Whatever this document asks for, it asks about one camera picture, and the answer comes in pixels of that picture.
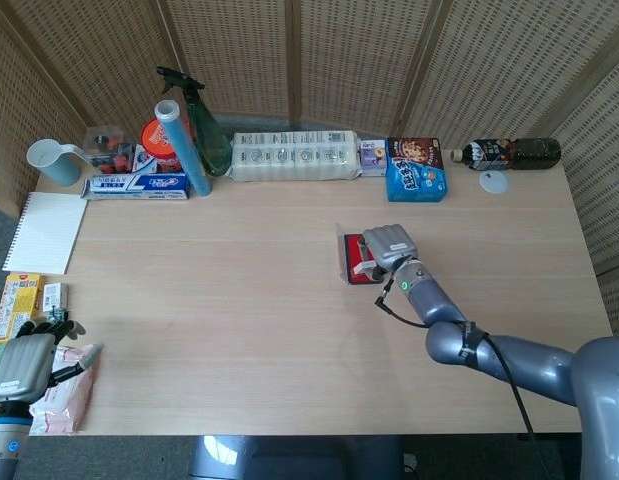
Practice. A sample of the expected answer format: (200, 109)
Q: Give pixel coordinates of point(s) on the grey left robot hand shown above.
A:
(24, 365)

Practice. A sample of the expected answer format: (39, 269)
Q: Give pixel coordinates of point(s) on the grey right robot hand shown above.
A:
(391, 245)

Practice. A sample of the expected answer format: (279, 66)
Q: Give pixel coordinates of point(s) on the white and red stamp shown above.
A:
(361, 267)

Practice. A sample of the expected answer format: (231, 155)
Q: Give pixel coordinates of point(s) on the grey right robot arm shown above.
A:
(514, 360)

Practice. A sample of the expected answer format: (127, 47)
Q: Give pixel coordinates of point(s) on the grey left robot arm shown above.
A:
(4, 440)

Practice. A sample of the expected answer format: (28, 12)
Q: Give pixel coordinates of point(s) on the red box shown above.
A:
(351, 247)

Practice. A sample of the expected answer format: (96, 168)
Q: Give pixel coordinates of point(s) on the pink wet wipes pack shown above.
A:
(69, 400)

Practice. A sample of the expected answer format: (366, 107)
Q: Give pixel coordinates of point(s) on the yellow printed box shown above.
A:
(19, 305)

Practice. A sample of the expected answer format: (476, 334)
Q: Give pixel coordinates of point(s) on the small green item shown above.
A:
(58, 315)

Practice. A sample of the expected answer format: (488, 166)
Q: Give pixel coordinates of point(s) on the blue cookie box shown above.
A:
(416, 175)

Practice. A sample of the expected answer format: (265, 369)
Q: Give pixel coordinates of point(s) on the small white barcode box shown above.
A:
(55, 296)

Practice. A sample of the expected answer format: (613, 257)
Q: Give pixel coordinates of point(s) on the small purple white box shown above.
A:
(371, 157)

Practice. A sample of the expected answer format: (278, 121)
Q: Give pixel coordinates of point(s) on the white round disc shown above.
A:
(493, 182)

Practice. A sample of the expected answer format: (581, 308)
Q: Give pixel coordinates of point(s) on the white spiral notebook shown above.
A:
(46, 232)

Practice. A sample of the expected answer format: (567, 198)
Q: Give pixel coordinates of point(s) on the dark tea bottle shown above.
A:
(514, 152)

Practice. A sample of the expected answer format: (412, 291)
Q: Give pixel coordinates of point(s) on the green spray bottle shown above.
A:
(209, 140)

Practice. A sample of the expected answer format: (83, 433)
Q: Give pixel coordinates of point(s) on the blue white toothpaste box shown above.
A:
(139, 186)

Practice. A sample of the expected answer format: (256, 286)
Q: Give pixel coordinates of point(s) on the tall light blue tube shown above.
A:
(186, 150)

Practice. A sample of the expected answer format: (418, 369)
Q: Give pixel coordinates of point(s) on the clear box with items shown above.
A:
(104, 147)

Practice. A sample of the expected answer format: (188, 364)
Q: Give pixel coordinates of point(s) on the small blue white box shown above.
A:
(144, 162)

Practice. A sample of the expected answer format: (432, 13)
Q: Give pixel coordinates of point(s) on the red round can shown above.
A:
(156, 140)

